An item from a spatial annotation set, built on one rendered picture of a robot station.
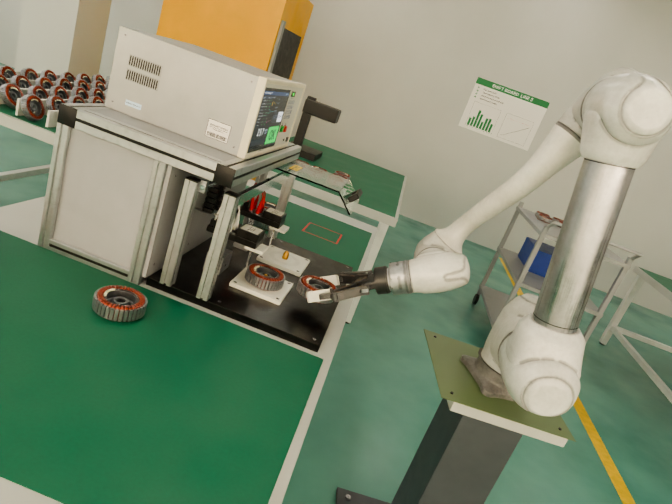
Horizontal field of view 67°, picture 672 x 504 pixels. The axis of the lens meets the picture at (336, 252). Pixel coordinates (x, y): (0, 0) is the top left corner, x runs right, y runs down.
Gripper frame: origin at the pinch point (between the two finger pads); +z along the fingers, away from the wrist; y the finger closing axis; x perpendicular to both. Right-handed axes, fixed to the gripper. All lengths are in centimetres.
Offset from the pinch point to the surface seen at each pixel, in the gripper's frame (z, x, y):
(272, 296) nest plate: 11.6, -1.3, 5.3
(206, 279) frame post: 22.4, -12.5, 18.7
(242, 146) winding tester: 9.3, -42.2, 7.5
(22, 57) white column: 299, -150, -298
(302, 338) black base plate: 1.5, 6.1, 18.9
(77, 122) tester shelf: 42, -55, 21
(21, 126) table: 135, -68, -73
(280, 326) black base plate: 6.9, 2.8, 17.3
